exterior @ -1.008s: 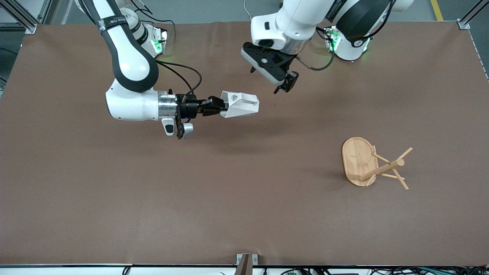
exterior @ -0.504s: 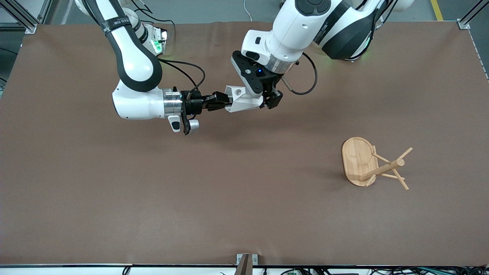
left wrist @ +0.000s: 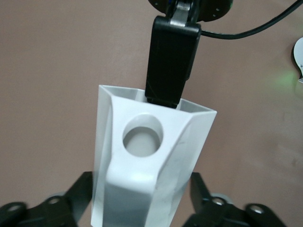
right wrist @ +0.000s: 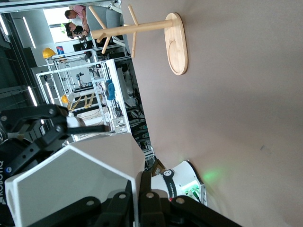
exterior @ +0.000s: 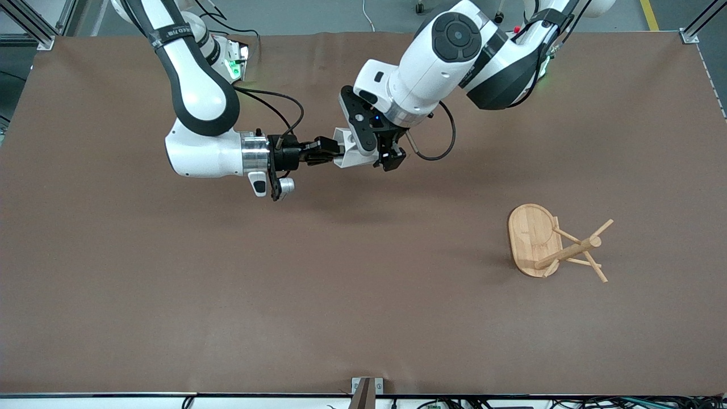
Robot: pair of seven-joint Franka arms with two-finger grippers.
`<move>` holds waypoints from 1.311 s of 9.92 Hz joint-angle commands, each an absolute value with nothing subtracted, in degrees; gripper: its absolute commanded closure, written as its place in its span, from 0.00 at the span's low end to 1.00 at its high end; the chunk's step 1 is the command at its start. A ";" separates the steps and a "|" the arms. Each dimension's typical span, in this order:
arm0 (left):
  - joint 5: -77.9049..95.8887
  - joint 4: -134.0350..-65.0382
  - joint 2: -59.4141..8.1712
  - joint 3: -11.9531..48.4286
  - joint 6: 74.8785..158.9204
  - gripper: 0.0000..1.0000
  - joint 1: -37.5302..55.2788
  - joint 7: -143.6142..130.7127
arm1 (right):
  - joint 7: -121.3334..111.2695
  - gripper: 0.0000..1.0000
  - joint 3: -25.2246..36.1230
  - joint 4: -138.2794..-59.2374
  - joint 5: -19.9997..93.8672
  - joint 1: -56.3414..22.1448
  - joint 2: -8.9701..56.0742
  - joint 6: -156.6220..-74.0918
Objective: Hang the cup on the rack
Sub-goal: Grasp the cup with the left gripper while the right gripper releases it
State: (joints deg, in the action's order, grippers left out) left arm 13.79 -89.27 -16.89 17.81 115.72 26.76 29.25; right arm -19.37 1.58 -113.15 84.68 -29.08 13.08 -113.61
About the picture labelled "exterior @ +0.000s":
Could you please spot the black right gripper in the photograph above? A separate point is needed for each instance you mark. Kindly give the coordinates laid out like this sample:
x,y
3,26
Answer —
x,y
288,154

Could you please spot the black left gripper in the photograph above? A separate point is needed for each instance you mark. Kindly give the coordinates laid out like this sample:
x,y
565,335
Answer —
x,y
393,149

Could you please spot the white faceted cup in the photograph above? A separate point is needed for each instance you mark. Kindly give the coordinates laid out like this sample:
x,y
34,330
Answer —
x,y
349,158

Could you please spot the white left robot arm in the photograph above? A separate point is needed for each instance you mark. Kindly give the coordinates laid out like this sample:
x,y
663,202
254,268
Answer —
x,y
437,62

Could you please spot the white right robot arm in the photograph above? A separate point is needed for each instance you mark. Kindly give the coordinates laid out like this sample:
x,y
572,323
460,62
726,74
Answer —
x,y
199,96

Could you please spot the wooden cup rack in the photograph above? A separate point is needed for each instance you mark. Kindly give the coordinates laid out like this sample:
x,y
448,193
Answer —
x,y
531,233

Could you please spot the brown table cover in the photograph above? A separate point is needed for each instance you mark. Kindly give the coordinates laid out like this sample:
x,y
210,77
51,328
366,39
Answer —
x,y
341,255

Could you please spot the grey metal bracket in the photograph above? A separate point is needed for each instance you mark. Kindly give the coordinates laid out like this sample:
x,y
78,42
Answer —
x,y
378,387

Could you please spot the dark camera pole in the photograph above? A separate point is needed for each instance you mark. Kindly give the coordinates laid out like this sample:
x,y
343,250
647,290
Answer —
x,y
362,397

